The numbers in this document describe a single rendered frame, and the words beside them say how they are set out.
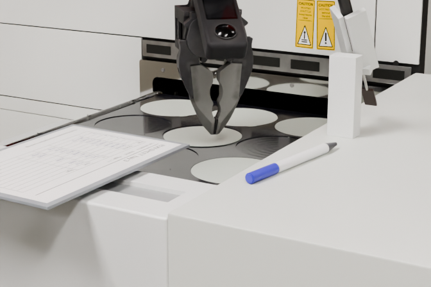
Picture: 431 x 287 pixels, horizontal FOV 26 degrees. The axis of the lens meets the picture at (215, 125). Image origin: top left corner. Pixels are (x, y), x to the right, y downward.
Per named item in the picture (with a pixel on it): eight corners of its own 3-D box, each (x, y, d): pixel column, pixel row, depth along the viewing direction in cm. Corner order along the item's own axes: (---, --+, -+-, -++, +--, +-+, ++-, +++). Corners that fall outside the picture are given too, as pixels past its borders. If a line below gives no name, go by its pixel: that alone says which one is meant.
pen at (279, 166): (331, 138, 92) (244, 172, 81) (340, 139, 91) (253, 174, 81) (331, 147, 92) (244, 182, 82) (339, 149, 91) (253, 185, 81)
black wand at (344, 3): (339, -31, 88) (344, -40, 89) (325, -32, 89) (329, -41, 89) (375, 109, 102) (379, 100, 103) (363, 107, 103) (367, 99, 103)
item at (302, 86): (145, 114, 152) (144, 57, 149) (407, 154, 130) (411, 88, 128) (139, 117, 150) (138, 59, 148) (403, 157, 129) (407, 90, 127)
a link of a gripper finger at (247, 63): (249, 93, 114) (250, 21, 112) (253, 95, 113) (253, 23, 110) (211, 95, 113) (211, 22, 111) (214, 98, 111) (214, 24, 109)
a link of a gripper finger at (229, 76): (229, 122, 119) (229, 51, 117) (241, 135, 113) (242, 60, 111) (205, 124, 118) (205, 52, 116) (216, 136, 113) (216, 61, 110)
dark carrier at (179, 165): (162, 97, 143) (161, 93, 143) (374, 126, 127) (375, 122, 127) (9, 154, 115) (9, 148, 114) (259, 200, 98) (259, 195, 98)
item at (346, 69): (343, 122, 101) (347, -1, 98) (377, 127, 100) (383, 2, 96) (320, 135, 96) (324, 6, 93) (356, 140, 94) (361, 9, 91)
